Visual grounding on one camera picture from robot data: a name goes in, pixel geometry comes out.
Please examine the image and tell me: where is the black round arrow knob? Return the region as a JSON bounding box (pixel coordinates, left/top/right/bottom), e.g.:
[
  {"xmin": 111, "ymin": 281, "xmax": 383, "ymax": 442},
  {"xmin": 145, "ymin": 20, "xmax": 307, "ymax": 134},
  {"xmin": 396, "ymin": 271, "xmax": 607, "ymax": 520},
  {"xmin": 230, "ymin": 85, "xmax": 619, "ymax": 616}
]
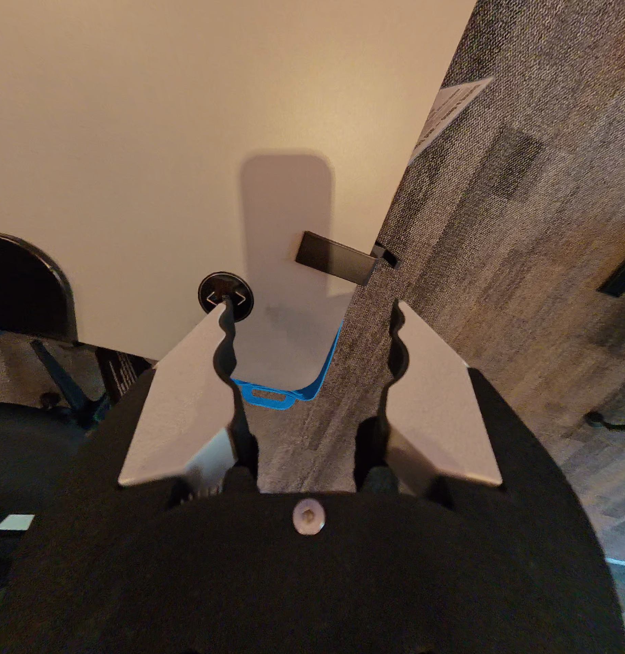
[{"xmin": 198, "ymin": 271, "xmax": 255, "ymax": 323}]

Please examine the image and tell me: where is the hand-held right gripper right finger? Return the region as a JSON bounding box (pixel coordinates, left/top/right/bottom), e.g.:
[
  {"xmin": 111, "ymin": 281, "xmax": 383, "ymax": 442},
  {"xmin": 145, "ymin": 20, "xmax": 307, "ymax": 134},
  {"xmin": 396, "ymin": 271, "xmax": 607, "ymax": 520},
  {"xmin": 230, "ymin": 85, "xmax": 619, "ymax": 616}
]
[{"xmin": 353, "ymin": 299, "xmax": 503, "ymax": 494}]

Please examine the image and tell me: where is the light blue plastic piece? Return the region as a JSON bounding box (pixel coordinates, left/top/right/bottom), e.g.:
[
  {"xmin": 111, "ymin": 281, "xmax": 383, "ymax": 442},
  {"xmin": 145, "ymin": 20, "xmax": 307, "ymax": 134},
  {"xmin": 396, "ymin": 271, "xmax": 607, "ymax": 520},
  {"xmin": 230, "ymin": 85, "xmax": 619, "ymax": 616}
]
[{"xmin": 230, "ymin": 322, "xmax": 344, "ymax": 410}]

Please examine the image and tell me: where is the black rectangular bracket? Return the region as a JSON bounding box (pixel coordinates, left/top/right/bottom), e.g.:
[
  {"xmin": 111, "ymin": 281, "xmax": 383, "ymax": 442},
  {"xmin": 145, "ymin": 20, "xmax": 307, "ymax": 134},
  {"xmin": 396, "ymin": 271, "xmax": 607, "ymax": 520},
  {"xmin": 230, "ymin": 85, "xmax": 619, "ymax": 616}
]
[{"xmin": 295, "ymin": 231, "xmax": 399, "ymax": 287}]

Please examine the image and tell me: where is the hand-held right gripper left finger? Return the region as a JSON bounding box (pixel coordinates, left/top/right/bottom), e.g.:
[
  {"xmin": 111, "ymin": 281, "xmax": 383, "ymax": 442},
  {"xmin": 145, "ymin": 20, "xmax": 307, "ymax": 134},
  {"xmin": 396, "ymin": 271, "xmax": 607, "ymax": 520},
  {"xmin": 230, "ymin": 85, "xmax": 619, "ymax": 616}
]
[{"xmin": 117, "ymin": 300, "xmax": 260, "ymax": 494}]

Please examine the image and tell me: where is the black office chair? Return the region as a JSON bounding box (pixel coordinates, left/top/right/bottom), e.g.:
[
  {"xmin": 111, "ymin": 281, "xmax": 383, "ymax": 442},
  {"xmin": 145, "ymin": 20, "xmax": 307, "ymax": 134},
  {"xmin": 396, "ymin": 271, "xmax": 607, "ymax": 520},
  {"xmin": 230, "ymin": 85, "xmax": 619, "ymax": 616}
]
[{"xmin": 0, "ymin": 232, "xmax": 114, "ymax": 430}]

